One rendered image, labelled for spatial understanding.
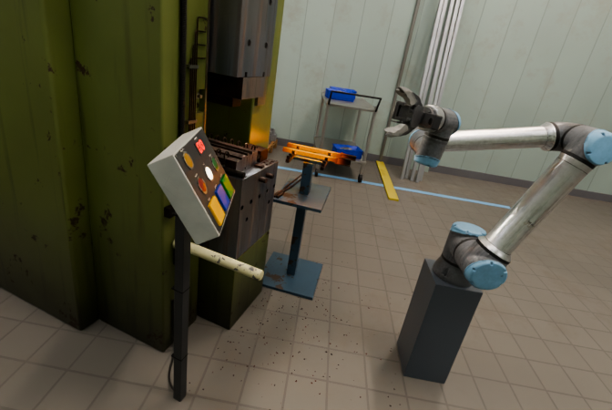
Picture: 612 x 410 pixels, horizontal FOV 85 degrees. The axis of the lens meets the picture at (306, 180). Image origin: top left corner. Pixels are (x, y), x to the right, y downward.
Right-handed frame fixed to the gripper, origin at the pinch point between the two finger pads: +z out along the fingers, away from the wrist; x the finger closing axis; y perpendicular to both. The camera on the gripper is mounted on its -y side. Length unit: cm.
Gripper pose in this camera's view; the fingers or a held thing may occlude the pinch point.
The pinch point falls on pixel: (392, 112)
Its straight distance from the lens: 107.3
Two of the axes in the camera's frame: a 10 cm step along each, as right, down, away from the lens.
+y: -5.7, -3.6, 7.4
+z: -7.9, 0.1, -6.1
